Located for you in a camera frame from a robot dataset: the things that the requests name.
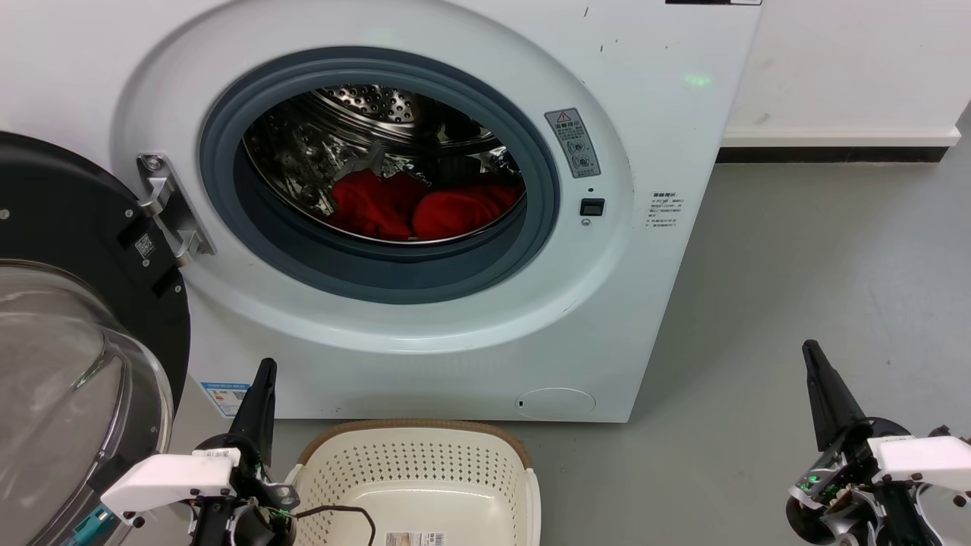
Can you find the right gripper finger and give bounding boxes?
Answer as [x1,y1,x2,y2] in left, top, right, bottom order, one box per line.
[802,340,867,452]

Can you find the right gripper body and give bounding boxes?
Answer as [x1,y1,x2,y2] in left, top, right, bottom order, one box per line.
[785,417,971,546]

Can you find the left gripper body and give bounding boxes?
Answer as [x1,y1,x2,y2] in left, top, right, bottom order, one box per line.
[191,434,301,546]

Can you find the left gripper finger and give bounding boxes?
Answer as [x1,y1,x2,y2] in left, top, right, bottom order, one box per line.
[228,358,278,465]

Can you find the red cloth garment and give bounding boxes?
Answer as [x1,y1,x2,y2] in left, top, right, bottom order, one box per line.
[328,170,526,242]

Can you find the cream perforated laundry basket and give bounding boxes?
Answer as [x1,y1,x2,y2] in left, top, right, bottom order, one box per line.
[284,419,542,546]

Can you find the stainless steel washing machine drum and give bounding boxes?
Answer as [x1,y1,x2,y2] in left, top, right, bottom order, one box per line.
[243,83,526,245]

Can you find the black washer door with glass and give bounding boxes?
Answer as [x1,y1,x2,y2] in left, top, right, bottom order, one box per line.
[0,130,190,546]

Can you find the blue white energy label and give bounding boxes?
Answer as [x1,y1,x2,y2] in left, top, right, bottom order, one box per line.
[200,381,251,418]

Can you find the grey rubber door gasket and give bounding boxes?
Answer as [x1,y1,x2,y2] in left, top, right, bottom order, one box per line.
[199,47,562,306]

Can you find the white front-load washing machine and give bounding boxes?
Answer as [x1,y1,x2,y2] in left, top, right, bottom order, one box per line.
[0,0,763,423]

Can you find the silver metal door hinge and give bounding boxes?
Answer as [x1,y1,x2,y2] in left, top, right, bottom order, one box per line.
[137,153,217,266]

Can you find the black baseboard strip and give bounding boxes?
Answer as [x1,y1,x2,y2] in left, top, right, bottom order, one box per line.
[717,146,951,164]

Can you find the small white text sticker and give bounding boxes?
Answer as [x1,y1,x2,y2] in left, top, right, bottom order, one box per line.
[646,191,683,231]

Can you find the round white filter cover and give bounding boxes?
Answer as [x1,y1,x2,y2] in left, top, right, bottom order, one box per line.
[515,388,597,422]

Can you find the grey warning sticker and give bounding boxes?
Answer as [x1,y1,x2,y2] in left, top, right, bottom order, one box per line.
[544,108,602,179]

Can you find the thin black cable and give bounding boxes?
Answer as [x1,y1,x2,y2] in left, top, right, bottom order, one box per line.
[292,505,378,546]

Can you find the teal cable connector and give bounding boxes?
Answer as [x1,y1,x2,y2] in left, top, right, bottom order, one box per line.
[72,507,116,545]

